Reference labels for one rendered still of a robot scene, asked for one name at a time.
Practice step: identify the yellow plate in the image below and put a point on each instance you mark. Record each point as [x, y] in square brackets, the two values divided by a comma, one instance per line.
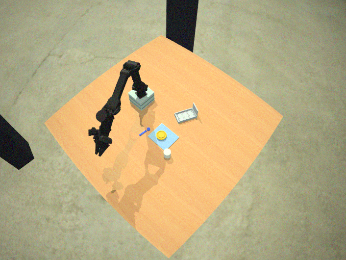
[161, 135]

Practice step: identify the white cylinder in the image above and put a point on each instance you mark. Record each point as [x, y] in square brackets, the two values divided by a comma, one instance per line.
[167, 153]

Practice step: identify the light blue flat square mat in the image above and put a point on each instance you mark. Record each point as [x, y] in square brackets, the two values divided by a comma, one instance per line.
[168, 141]

